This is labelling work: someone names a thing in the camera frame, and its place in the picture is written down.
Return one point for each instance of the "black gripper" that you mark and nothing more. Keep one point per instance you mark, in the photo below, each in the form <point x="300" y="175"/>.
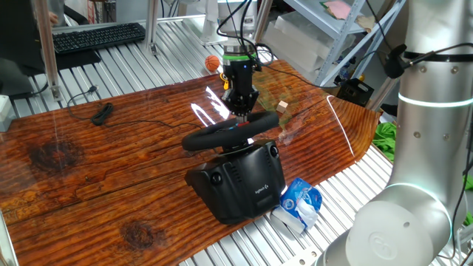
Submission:
<point x="240" y="77"/>

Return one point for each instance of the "black steering wheel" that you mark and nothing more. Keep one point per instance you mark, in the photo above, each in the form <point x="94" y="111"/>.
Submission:
<point x="236" y="131"/>

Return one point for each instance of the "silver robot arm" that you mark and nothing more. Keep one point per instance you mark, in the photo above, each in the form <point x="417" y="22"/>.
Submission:
<point x="428" y="129"/>

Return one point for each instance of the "black wheel base unit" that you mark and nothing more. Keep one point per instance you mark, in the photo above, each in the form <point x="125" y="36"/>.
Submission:
<point x="240" y="181"/>

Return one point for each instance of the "person hand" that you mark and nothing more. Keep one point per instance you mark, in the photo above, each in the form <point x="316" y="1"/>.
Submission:
<point x="53" y="17"/>

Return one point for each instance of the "small wooden cube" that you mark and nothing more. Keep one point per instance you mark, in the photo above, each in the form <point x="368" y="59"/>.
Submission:
<point x="282" y="107"/>

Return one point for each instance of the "mini orange basketball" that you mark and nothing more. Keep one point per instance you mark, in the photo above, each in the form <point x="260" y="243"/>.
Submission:
<point x="212" y="63"/>

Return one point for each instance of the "white stand base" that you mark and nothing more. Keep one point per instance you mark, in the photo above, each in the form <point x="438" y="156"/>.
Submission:
<point x="207" y="35"/>

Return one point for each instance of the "white foam box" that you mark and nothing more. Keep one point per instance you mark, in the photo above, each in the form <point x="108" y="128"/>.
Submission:
<point x="299" y="44"/>

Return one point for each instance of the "white metal shelf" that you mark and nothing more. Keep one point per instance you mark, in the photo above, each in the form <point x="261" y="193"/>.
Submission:
<point x="335" y="55"/>

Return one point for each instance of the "blue tissue pack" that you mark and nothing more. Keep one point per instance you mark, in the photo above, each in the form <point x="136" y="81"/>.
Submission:
<point x="299" y="199"/>

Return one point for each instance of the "black plastic crate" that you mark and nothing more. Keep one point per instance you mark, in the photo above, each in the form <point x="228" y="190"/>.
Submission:
<point x="354" y="92"/>

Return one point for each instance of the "pink paper sheet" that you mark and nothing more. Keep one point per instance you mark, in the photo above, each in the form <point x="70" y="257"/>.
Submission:
<point x="338" y="9"/>

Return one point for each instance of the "brown paper piece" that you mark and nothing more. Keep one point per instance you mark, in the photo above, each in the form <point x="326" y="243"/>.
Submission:
<point x="366" y="23"/>

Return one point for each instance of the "green cloth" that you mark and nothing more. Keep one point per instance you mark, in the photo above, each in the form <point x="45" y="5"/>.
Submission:
<point x="386" y="142"/>

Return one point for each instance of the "black keyboard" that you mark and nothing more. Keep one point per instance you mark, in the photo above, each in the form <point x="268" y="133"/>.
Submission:
<point x="96" y="37"/>

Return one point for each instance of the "wood grain table mat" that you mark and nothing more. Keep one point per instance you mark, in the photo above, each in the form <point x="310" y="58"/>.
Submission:
<point x="92" y="177"/>

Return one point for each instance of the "black desk pad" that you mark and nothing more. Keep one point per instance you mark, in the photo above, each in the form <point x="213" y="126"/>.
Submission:
<point x="74" y="59"/>

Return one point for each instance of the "black monitor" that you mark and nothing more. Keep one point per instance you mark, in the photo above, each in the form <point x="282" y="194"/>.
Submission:
<point x="18" y="33"/>

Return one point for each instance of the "upright aluminium frame post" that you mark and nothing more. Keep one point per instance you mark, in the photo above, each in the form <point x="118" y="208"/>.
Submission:
<point x="151" y="22"/>
<point x="48" y="55"/>

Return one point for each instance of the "slanted aluminium frame beam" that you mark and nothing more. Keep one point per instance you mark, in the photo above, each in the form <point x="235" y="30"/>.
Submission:
<point x="384" y="92"/>

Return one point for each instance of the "aluminium frame rail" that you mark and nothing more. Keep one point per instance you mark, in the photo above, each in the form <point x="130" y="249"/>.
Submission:
<point x="111" y="23"/>

